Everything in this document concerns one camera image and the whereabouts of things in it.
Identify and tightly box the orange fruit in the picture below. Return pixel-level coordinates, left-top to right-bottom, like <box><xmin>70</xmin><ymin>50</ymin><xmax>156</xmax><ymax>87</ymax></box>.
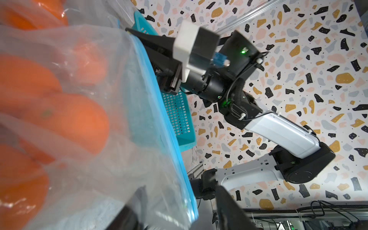
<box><xmin>1</xmin><ymin>1</ymin><xmax>68</xmax><ymax>30</ymax></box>
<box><xmin>1</xmin><ymin>55</ymin><xmax>62</xmax><ymax>96</ymax></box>
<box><xmin>22</xmin><ymin>93</ymin><xmax>110</xmax><ymax>154</ymax></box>
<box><xmin>1</xmin><ymin>144</ymin><xmax>49</xmax><ymax>230</ymax></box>

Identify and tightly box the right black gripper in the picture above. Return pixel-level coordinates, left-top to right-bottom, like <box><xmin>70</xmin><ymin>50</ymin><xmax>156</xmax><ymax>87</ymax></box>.
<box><xmin>126</xmin><ymin>28</ymin><xmax>182</xmax><ymax>95</ymax></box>

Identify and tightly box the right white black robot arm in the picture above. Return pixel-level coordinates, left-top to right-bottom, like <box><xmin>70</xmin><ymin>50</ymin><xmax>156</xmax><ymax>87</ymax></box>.
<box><xmin>129</xmin><ymin>24</ymin><xmax>335</xmax><ymax>200</ymax></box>

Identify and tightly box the aluminium front rail frame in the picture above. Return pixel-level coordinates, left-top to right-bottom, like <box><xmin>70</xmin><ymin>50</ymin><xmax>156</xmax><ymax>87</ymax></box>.
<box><xmin>243</xmin><ymin>200</ymin><xmax>368</xmax><ymax>230</ymax></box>

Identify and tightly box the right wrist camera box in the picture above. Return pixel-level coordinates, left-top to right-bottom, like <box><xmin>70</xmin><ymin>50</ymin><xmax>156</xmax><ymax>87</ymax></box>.
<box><xmin>172</xmin><ymin>21</ymin><xmax>220</xmax><ymax>83</ymax></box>

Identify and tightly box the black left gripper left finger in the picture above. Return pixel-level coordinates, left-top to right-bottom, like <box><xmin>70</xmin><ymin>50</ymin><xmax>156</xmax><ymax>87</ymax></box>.
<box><xmin>106</xmin><ymin>201</ymin><xmax>147</xmax><ymax>230</ymax></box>

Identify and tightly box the clear zip-top plastic bag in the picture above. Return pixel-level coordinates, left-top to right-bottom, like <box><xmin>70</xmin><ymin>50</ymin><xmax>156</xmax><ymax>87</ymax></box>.
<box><xmin>1</xmin><ymin>1</ymin><xmax>198</xmax><ymax>230</ymax></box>

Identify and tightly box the teal plastic mesh basket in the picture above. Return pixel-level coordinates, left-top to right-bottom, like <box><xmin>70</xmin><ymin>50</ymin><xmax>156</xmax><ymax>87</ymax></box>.
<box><xmin>132</xmin><ymin>11</ymin><xmax>196</xmax><ymax>152</ymax></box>

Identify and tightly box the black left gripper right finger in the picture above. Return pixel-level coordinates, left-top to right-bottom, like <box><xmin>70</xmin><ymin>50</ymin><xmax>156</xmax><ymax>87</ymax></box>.
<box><xmin>215</xmin><ymin>186</ymin><xmax>255</xmax><ymax>230</ymax></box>

